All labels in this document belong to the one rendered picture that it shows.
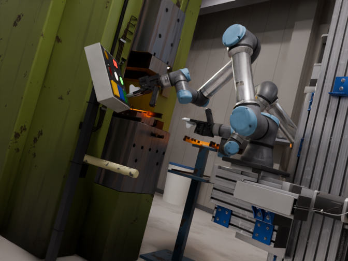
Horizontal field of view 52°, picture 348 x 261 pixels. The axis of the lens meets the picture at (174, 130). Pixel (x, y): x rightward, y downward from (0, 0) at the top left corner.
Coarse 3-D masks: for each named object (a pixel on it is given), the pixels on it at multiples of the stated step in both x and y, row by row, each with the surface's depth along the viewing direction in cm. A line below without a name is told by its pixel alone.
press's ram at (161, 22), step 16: (144, 0) 239; (160, 0) 232; (144, 16) 236; (160, 16) 233; (176, 16) 247; (144, 32) 234; (160, 32) 236; (176, 32) 250; (144, 48) 231; (160, 48) 238; (176, 48) 253
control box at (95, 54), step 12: (84, 48) 172; (96, 48) 172; (96, 60) 171; (108, 60) 179; (96, 72) 170; (108, 72) 172; (120, 72) 201; (96, 84) 170; (108, 84) 169; (120, 84) 192; (96, 96) 169; (108, 96) 168; (120, 108) 194
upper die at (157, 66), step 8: (136, 56) 240; (144, 56) 236; (152, 56) 233; (128, 64) 242; (136, 64) 239; (144, 64) 235; (152, 64) 235; (160, 64) 241; (152, 72) 241; (160, 72) 243
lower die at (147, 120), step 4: (120, 112) 238; (124, 112) 236; (132, 112) 232; (136, 112) 230; (140, 112) 234; (144, 112) 239; (136, 116) 230; (140, 116) 234; (144, 116) 237; (148, 116) 240; (144, 120) 238; (148, 120) 241; (152, 120) 245; (148, 124) 242; (152, 124) 246
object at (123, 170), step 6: (84, 156) 210; (90, 156) 208; (90, 162) 207; (96, 162) 204; (102, 162) 202; (108, 162) 200; (108, 168) 199; (114, 168) 196; (120, 168) 194; (126, 168) 192; (132, 168) 192; (126, 174) 191; (132, 174) 189; (138, 174) 192
